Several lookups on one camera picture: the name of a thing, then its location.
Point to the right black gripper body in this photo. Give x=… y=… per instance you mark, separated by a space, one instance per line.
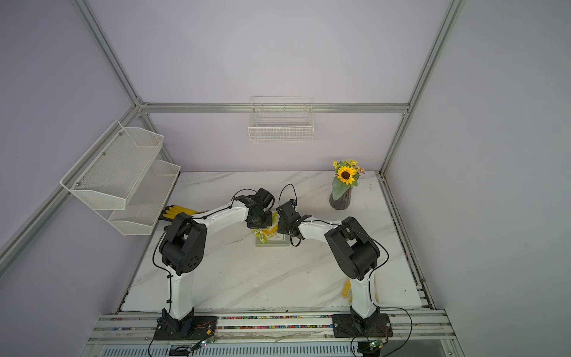
x=283 y=227

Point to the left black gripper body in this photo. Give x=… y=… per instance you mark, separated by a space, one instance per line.
x=263 y=222

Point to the yellow green white cloth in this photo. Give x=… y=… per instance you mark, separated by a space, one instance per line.
x=264 y=235

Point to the green picture frame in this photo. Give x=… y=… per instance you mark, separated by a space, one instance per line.
x=280 y=241

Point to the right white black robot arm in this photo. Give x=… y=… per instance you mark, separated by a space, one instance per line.
x=354 y=250

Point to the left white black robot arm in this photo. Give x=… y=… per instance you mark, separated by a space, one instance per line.
x=182 y=246

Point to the dark ribbed vase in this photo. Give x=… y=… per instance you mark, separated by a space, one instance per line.
x=340 y=202

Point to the sunflower bouquet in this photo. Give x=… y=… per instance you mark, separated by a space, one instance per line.
x=347 y=175

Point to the yellow black glove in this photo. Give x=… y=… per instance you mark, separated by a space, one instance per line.
x=170 y=212

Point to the yellow rubber glove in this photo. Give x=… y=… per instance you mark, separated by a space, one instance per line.
x=347 y=290

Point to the lower white mesh shelf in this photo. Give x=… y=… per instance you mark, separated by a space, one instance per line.
x=143 y=210

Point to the white mesh shelf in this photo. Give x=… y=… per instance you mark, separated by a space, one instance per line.
x=143 y=210
x=108 y=175

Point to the upper white mesh shelf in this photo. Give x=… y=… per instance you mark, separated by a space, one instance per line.
x=108 y=175

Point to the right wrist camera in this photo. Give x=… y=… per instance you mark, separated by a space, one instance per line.
x=288 y=208

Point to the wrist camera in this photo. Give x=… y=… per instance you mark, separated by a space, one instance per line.
x=288 y=208
x=264 y=197

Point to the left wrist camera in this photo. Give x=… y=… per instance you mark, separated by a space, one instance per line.
x=264 y=197

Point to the white wire wall basket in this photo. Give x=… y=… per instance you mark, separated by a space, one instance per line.
x=281 y=120

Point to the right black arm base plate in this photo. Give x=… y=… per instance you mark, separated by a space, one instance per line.
x=353 y=326

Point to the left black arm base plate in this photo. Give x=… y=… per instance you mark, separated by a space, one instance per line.
x=193 y=328

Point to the aluminium mounting rail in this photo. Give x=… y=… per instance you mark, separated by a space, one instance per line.
x=138 y=328

